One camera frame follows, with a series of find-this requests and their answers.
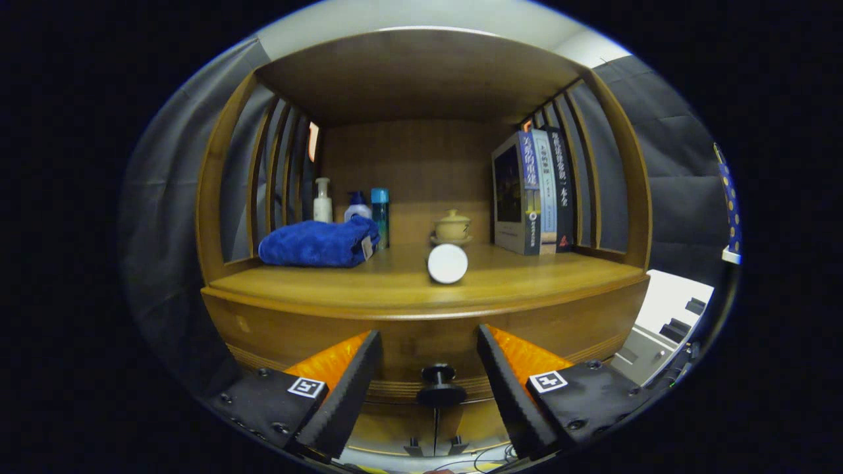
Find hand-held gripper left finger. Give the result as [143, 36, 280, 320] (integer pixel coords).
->
[205, 329, 384, 461]

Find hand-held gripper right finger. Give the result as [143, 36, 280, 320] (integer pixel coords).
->
[476, 324, 649, 460]

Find wooden drawer with black knob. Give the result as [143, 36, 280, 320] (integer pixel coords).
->
[201, 280, 649, 404]

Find white and green cream tube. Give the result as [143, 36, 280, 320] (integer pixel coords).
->
[427, 244, 470, 285]

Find wooden cabinet door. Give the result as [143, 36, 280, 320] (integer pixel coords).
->
[436, 398, 511, 456]
[349, 402, 437, 456]

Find wooden countertop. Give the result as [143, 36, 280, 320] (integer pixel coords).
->
[207, 242, 649, 320]

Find wooden cabinet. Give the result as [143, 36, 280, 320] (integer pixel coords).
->
[196, 28, 653, 458]

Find folded blue towel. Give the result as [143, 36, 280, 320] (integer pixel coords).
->
[258, 215, 381, 268]

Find beige lidded tea cup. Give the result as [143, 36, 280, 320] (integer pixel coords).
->
[431, 209, 474, 246]

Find teal blue bottle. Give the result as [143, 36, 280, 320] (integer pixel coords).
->
[370, 188, 391, 250]

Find white bottle with blue cap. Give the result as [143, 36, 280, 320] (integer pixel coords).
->
[344, 191, 373, 223]

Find white pump bottle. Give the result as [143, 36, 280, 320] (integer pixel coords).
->
[313, 177, 333, 223]

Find book with blue spine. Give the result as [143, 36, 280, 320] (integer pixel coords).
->
[492, 130, 542, 256]

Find book with pale spine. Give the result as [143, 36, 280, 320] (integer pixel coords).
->
[530, 128, 559, 255]

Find book with black spine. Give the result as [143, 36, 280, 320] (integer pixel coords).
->
[548, 126, 575, 253]

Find blue gold-dotted gift bag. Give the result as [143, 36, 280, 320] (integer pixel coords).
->
[713, 143, 743, 256]

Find white box with black handles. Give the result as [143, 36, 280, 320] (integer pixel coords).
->
[609, 269, 715, 388]

